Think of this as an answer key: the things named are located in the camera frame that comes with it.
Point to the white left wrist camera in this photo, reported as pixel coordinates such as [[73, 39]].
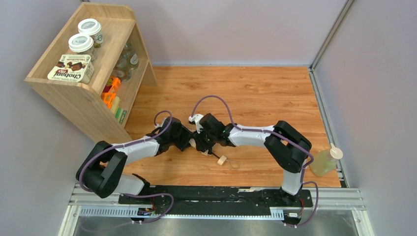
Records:
[[159, 125]]

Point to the pale green pump bottle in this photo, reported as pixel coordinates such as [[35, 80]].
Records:
[[326, 160]]

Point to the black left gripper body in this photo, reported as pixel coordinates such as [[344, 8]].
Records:
[[186, 139]]

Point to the glass jars in shelf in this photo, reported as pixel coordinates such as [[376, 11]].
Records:
[[127, 62]]

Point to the white-lidded jar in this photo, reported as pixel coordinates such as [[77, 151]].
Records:
[[82, 44], [92, 28]]

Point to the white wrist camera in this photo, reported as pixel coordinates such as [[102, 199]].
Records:
[[159, 125], [195, 119]]

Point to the front white-lidded jar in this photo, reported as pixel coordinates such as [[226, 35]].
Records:
[[82, 44]]

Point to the aluminium frame rail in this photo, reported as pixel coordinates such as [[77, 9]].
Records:
[[121, 205]]

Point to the orange box on shelf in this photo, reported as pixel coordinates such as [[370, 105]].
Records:
[[109, 92]]

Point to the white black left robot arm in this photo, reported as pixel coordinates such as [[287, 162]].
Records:
[[102, 170]]

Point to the back white-lidded jar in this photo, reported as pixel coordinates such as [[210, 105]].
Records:
[[92, 28]]

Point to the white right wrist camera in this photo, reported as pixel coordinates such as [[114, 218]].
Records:
[[195, 119]]

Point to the green box on shelf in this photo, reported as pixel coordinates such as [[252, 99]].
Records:
[[120, 114]]

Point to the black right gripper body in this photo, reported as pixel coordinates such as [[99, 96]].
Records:
[[202, 141]]

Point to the wooden shelf unit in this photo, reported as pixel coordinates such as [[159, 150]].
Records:
[[73, 83]]

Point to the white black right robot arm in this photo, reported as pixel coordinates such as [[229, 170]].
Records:
[[287, 146]]

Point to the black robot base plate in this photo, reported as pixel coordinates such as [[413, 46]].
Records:
[[221, 200]]

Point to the Chobani yogurt pack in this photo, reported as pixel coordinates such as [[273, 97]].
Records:
[[72, 68]]

